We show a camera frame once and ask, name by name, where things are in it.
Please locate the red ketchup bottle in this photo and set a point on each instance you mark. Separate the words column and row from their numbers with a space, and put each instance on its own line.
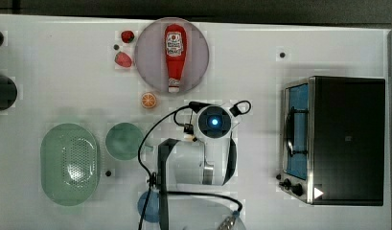
column 175, row 55

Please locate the black cylinder lower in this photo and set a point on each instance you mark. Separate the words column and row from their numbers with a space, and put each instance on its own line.
column 8, row 92

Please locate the small dark red strawberry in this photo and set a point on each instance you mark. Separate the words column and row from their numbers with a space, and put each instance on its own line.
column 127, row 36

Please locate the orange slice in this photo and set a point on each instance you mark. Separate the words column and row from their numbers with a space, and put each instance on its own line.
column 148, row 100

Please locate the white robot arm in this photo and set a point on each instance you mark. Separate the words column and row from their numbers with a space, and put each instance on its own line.
column 208, row 157

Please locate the green mug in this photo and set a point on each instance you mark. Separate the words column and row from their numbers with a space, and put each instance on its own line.
column 123, row 141

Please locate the grey round plate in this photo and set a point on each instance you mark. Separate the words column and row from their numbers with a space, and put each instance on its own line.
column 150, row 55

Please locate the black toaster oven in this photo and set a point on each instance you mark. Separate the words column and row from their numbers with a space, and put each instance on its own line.
column 333, row 141

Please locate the green perforated colander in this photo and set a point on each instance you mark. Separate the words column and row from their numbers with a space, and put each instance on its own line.
column 69, row 164

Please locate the large red strawberry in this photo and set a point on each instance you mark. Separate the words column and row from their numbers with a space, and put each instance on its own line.
column 123, row 59

